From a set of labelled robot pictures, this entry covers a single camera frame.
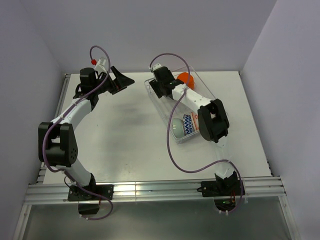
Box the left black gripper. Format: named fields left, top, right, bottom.
left=93, top=66, right=135, bottom=95

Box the white wire dish rack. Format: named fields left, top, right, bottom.
left=144, top=66, right=216, bottom=144

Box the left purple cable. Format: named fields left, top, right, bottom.
left=41, top=45, right=115, bottom=221

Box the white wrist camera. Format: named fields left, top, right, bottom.
left=149, top=63, right=162, bottom=73
left=91, top=57, right=108, bottom=74

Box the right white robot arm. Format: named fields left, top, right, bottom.
left=149, top=64, right=245, bottom=196

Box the purple cable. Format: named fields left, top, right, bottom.
left=149, top=52, right=244, bottom=215
left=41, top=45, right=115, bottom=221

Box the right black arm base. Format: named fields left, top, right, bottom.
left=197, top=171, right=245, bottom=213

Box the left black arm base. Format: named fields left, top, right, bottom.
left=67, top=184, right=114, bottom=220

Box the grey-green ceramic bowl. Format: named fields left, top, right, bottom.
left=172, top=118, right=185, bottom=139

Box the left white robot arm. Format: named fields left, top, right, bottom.
left=38, top=66, right=135, bottom=200

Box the orange geometric blue bowl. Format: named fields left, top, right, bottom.
left=182, top=114, right=195, bottom=135

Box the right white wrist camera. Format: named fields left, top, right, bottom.
left=149, top=63, right=162, bottom=73

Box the orange floral ceramic bowl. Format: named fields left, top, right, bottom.
left=190, top=111, right=199, bottom=132

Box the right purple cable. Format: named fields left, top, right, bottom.
left=149, top=52, right=244, bottom=215

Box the aluminium frame rail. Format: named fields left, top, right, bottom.
left=13, top=71, right=301, bottom=240

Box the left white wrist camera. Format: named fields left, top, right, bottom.
left=91, top=57, right=108, bottom=74

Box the orange plastic cup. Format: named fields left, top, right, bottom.
left=177, top=72, right=195, bottom=90

